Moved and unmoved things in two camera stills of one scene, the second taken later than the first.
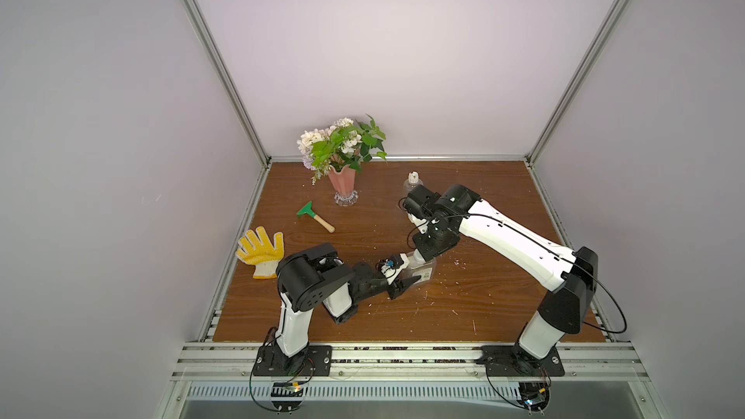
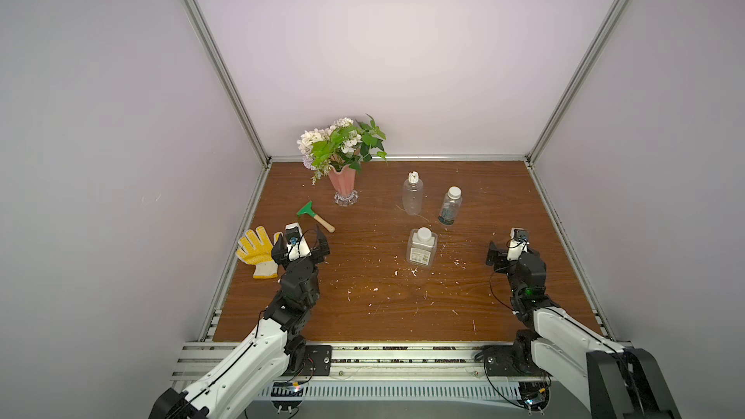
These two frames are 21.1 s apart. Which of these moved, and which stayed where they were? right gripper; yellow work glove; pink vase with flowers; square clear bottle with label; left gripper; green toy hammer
Moved: square clear bottle with label; right gripper; left gripper
Stayed: green toy hammer; pink vase with flowers; yellow work glove
